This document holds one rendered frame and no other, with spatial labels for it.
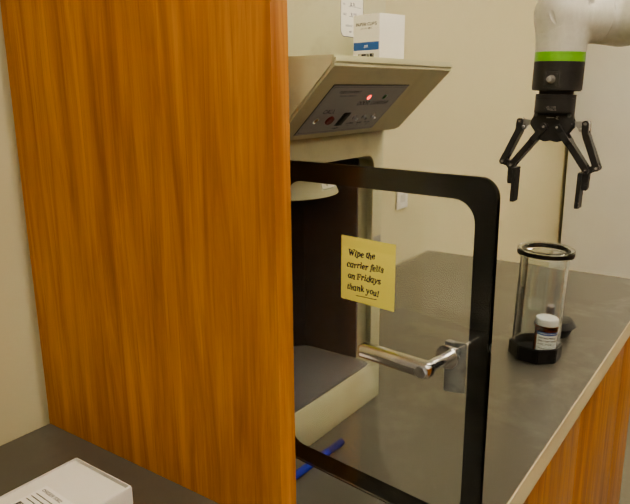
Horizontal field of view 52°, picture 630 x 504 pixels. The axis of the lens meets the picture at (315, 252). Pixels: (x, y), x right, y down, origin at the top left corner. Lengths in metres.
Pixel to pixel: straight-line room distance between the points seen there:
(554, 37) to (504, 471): 0.77
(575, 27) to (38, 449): 1.16
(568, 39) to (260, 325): 0.83
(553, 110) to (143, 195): 0.81
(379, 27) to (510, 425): 0.65
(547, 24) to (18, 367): 1.10
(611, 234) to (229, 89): 3.29
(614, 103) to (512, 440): 2.88
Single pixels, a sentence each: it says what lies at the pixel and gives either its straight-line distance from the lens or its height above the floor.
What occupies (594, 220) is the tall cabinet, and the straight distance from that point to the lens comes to 3.88.
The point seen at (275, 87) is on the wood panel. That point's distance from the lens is 0.70.
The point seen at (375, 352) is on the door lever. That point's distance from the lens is 0.69.
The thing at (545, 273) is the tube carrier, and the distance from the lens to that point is 1.32.
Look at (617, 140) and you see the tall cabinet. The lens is 3.81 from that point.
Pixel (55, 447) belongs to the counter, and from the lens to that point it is 1.12.
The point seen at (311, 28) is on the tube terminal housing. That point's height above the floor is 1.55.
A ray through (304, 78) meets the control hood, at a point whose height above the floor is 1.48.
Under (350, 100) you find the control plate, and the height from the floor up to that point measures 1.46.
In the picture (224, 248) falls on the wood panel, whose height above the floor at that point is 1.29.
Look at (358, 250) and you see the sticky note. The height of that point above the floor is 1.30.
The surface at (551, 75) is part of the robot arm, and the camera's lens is 1.33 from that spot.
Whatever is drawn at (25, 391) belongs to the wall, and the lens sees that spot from 1.19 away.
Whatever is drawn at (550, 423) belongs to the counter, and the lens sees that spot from 1.16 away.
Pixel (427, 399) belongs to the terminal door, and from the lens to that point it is 0.74.
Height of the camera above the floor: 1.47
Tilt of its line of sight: 14 degrees down
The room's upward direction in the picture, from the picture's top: 1 degrees counter-clockwise
